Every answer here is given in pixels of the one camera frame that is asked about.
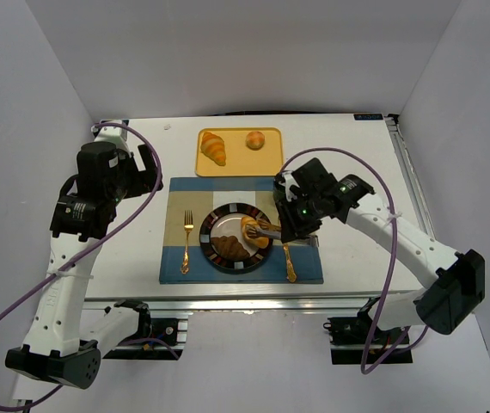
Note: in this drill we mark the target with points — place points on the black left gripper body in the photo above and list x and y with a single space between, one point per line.
145 168

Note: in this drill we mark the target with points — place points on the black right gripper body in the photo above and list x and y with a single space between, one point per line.
290 221

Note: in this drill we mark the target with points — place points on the small striped croissant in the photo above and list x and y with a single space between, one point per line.
251 233

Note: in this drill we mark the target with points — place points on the brown chocolate croissant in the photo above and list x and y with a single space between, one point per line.
228 247

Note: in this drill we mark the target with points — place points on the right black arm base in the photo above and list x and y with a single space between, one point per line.
347 337

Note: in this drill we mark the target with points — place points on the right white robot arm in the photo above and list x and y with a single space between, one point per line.
452 283

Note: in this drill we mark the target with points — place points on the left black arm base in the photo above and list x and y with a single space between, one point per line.
165 343

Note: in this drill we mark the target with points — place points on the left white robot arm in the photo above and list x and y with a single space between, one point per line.
56 349

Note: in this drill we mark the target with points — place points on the dark green mug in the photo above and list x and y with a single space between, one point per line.
279 189

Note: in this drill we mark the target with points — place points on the round orange bun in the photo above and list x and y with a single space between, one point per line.
255 140

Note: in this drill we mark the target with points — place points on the gold knife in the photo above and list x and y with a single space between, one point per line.
290 271

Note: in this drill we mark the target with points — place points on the dark rimmed ceramic plate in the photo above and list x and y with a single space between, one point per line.
225 220

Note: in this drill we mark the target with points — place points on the blue beige checked placemat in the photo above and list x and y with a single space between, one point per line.
202 195

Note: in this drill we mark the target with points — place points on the yellow plastic tray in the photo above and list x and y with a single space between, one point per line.
240 159

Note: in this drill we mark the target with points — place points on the gold fork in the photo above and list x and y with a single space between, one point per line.
188 228

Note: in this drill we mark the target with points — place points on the large striped croissant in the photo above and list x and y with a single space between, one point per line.
213 147

